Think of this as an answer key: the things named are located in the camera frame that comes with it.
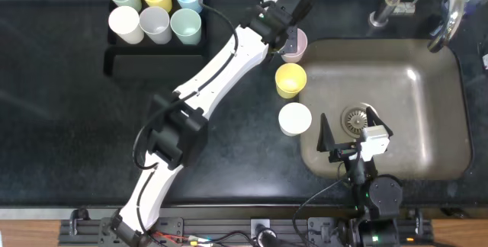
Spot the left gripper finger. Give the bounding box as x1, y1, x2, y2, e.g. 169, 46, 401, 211
284, 25, 300, 56

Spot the white cup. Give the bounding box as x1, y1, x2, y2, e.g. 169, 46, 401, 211
278, 101, 313, 137
108, 5, 145, 45

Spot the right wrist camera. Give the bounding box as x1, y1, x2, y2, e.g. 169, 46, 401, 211
358, 124, 392, 162

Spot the mounting rail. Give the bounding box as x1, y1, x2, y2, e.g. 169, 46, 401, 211
59, 208, 435, 247

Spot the steel tap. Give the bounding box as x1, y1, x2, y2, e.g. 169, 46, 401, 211
368, 0, 468, 53

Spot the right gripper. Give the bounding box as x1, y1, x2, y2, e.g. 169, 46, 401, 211
316, 105, 394, 163

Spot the pink cup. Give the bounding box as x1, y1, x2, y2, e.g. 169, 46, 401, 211
279, 27, 309, 64

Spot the grey cup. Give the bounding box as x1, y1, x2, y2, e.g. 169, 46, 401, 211
139, 6, 172, 45

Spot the steel sink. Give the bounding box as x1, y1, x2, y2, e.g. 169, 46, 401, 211
299, 37, 474, 181

